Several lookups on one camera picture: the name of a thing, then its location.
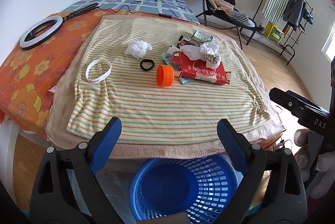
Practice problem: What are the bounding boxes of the red cardboard box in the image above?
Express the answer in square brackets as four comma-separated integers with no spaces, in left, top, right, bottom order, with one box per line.
[169,52,231,85]

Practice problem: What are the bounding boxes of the white silicone wristband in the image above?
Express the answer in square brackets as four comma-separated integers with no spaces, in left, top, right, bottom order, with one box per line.
[85,58,112,85]

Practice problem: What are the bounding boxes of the light blue tube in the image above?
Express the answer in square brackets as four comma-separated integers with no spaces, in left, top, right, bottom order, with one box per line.
[162,53,194,85]

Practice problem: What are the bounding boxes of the black hair tie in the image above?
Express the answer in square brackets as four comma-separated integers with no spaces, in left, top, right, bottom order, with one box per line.
[139,58,156,73]

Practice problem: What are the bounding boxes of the white tissue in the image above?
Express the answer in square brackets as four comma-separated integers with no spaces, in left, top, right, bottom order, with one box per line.
[124,40,153,59]

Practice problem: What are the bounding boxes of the right gloved hand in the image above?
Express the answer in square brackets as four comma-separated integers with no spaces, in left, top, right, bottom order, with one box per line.
[294,129,334,199]

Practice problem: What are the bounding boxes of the black clothes rack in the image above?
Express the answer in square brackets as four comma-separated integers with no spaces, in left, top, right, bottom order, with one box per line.
[242,0,313,65]

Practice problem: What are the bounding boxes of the blue plastic basket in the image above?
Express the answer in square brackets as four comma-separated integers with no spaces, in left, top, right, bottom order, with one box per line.
[129,154,243,223]

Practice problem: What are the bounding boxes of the yellow crate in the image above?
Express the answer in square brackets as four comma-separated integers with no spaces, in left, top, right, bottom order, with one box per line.
[263,22,284,44]

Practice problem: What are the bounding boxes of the dark hanging jacket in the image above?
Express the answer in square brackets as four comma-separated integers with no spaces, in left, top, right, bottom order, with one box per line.
[283,0,305,31]

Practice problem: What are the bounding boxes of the green white carton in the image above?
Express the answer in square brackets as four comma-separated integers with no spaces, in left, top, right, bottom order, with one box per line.
[191,30,214,43]

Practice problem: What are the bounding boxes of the orange floral bedsheet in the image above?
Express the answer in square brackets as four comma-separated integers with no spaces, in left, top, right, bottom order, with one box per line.
[0,7,137,140]

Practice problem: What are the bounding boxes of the clothes on chair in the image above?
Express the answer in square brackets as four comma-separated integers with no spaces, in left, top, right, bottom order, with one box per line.
[207,0,256,28]

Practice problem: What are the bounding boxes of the brown snickers wrapper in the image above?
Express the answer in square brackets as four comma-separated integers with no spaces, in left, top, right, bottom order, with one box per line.
[177,36,202,49]

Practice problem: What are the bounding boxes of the striped yellow blanket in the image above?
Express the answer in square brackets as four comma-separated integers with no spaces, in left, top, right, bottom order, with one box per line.
[66,17,270,145]

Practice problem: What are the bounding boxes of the black folding chair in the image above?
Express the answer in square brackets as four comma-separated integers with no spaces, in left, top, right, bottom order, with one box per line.
[196,0,262,45]

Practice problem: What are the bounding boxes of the blue checkered sheet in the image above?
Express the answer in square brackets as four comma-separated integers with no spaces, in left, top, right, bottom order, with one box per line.
[65,0,199,23]

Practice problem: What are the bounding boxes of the white ring light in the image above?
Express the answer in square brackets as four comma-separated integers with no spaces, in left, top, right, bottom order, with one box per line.
[19,2,99,50]

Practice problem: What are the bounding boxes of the black cable with remote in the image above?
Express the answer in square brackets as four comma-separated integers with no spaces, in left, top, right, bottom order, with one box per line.
[97,4,173,18]

